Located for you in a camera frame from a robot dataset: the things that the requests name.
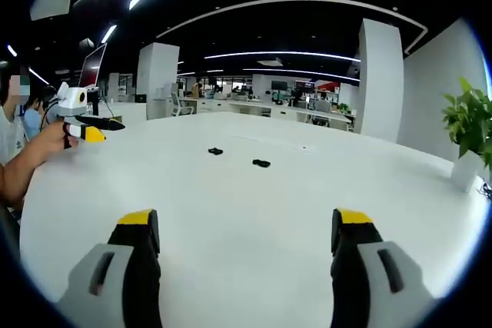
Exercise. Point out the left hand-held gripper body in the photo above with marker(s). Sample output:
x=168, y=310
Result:
x=75, y=99

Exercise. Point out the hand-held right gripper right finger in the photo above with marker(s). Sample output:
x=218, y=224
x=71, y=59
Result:
x=357, y=266

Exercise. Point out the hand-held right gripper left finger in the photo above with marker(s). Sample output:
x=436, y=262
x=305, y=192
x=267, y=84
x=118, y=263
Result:
x=130, y=266

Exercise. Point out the black plastic buckle part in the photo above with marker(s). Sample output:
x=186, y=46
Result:
x=215, y=150
x=261, y=163

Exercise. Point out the person's left hand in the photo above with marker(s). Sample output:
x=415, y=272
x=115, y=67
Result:
x=55, y=140

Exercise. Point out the computer monitor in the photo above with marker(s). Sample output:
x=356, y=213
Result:
x=93, y=67

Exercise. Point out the white office chair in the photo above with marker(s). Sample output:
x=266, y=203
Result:
x=177, y=105

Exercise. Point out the white ceiling air unit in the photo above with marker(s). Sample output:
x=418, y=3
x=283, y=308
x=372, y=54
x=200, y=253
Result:
x=52, y=2

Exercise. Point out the white plant pot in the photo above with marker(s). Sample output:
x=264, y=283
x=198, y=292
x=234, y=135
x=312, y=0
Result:
x=465, y=172

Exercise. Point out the row of white office desks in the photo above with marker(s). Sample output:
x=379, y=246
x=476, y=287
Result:
x=269, y=111

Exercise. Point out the green potted plant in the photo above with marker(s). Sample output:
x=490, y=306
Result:
x=471, y=120

